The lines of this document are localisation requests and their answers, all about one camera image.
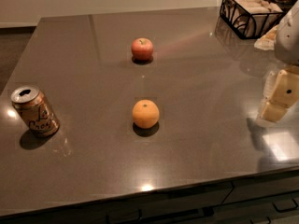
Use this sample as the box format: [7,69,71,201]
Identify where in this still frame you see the black drawer handle right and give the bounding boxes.
[273,199,299,213]

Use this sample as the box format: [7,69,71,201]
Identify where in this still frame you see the black drawer handle left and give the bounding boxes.
[106,209,142,224]

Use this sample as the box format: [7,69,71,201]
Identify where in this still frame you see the white napkins in basket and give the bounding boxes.
[227,0,284,37]

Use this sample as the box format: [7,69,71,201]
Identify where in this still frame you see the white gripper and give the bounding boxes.
[258,1,299,123]

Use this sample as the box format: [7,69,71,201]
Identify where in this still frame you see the LaCroix soda can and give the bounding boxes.
[11,85,60,138]

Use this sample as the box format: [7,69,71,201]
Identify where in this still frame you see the orange fruit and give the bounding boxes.
[132,100,160,129]

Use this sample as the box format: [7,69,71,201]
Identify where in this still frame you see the black drawer handle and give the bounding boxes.
[106,209,142,224]
[273,199,299,213]

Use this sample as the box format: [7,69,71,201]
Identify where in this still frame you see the red apple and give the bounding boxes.
[131,37,153,61]

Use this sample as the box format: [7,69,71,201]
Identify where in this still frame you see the black wire basket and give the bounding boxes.
[219,0,287,40]

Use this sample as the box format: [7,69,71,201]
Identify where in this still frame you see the crumpled white packet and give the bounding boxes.
[254,26,278,50]

